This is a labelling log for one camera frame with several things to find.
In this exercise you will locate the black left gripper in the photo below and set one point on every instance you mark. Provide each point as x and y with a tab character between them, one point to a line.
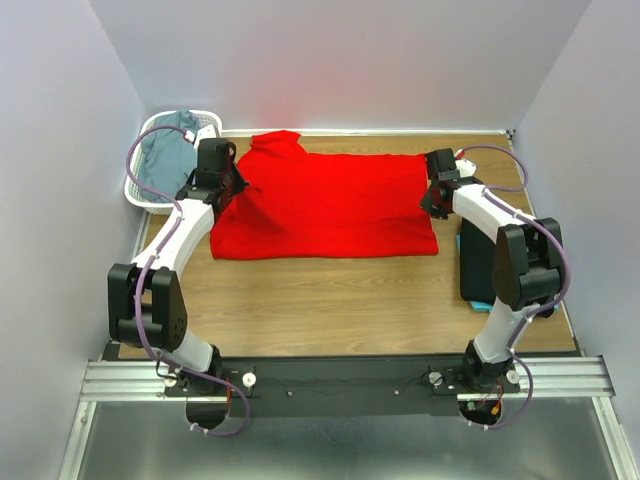
239	184

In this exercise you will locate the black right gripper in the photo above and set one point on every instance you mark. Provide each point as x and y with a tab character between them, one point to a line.
426	205

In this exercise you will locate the red t shirt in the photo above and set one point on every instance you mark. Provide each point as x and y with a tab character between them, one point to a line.
303	204

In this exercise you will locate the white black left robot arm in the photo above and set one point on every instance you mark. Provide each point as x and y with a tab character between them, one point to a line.
146	307

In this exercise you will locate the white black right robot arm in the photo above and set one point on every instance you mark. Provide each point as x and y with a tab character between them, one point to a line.
530	267

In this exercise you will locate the white table edge strip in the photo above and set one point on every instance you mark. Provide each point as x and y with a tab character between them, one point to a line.
367	132

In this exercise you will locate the grey-blue t shirt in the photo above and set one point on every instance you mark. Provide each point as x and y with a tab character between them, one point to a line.
167	159

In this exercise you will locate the folded black t shirt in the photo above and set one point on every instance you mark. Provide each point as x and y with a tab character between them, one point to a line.
476	260

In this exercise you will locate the folded teal t shirt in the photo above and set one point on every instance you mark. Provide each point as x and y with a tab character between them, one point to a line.
479	307

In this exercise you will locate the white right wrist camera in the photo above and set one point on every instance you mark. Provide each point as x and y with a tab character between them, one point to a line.
465	167

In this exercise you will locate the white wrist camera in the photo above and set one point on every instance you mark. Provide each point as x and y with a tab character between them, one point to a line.
465	167
195	138

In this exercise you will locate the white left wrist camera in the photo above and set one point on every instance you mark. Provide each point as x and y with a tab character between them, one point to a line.
195	138

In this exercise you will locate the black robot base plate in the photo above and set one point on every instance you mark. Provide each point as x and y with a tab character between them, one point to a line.
336	386

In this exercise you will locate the aluminium frame rail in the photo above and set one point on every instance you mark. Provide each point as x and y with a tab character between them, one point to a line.
558	426

